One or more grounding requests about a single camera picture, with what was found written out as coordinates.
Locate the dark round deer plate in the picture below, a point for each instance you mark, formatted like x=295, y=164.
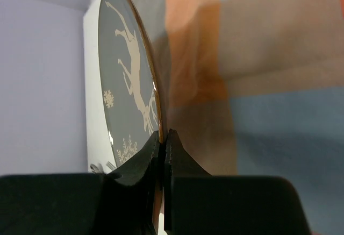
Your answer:
x=128, y=81

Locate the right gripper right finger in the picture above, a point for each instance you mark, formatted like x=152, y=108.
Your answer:
x=178, y=162

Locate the orange grey checkered cloth napkin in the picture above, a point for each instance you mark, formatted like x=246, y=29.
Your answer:
x=255, y=87

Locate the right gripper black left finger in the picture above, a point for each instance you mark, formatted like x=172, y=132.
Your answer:
x=140, y=170

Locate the spoon with teal handle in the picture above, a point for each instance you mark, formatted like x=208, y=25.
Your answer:
x=98, y=168

